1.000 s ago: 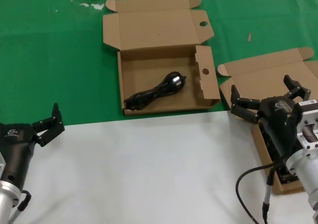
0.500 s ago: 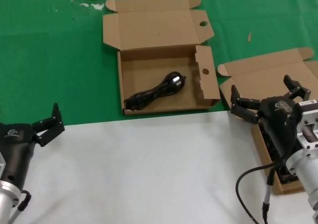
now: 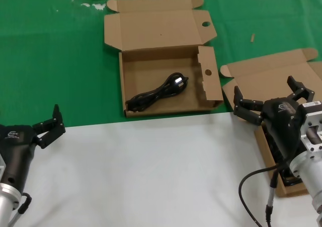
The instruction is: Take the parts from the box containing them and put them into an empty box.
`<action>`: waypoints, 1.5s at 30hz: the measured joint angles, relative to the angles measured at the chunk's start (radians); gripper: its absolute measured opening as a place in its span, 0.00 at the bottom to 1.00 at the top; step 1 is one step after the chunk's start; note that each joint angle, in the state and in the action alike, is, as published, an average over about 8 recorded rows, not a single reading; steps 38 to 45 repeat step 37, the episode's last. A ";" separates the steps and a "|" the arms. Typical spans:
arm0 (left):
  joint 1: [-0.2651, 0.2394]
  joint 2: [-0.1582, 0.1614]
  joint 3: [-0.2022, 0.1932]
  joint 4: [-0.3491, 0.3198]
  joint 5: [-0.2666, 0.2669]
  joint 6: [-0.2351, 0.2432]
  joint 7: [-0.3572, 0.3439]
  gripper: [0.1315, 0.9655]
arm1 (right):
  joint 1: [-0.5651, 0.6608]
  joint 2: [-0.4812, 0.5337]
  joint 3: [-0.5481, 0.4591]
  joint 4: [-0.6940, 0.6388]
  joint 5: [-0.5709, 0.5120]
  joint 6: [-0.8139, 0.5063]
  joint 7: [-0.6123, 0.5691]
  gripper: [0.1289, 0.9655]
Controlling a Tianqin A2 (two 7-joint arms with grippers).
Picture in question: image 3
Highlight green table mat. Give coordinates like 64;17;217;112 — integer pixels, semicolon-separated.
0;0;322;134

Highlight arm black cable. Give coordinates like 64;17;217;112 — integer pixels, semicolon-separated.
7;191;33;227
238;161;290;227

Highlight open cardboard box with holes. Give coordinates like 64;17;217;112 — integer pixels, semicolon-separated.
104;0;224;118

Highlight black power cable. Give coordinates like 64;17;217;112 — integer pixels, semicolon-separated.
125;72;190;112

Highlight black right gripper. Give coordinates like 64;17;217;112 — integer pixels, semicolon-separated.
233;75;315;160

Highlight white torn tape scraps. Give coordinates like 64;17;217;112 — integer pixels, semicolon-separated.
80;2;106;11

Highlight pile of black cables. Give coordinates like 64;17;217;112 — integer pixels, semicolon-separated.
261;126;305;187

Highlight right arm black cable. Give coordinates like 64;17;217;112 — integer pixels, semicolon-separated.
238;161;290;227

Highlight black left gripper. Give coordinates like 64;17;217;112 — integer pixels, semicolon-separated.
0;104;66;190

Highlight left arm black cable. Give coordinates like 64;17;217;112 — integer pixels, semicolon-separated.
7;191;33;227

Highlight open cardboard box holding cables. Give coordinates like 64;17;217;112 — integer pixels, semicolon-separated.
220;48;322;198

